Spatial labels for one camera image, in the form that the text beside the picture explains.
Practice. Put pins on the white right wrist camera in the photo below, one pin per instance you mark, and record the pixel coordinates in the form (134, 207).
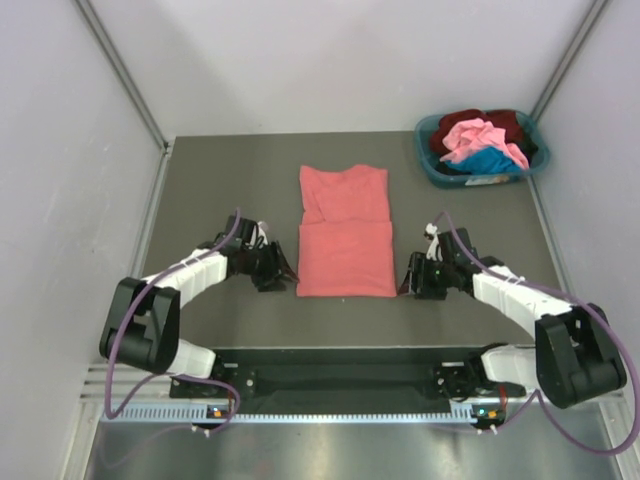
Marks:
(431, 236)

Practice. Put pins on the aluminium corner post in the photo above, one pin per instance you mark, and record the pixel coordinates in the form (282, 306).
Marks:
(95, 25)
(595, 12)

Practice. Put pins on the coral red t shirt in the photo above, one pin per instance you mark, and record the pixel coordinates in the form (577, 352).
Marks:
(346, 234)

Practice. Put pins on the left aluminium corner post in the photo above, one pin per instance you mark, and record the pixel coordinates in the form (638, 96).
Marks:
(95, 25)

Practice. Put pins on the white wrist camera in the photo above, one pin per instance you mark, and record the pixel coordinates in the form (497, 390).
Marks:
(259, 236)
(431, 236)

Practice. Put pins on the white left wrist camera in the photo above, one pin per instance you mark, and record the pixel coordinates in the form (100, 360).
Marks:
(259, 236)

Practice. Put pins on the right aluminium corner post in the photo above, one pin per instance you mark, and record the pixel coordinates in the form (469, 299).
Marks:
(595, 12)

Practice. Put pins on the teal plastic laundry basket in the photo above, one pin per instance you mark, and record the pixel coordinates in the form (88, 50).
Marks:
(520, 128)

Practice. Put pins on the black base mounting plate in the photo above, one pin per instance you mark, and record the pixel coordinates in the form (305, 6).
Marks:
(468, 356)

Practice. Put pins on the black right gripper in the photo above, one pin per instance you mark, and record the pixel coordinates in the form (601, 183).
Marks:
(419, 264)

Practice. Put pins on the light pink t shirt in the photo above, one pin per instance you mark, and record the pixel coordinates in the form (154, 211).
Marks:
(470, 136)

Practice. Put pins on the blue t shirt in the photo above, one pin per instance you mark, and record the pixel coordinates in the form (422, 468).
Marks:
(488, 161)

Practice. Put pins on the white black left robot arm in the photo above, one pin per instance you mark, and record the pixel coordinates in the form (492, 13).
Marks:
(142, 328)

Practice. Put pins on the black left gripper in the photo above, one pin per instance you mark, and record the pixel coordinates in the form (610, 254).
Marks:
(277, 265)

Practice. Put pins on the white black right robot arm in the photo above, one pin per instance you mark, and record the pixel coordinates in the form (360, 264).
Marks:
(572, 359)

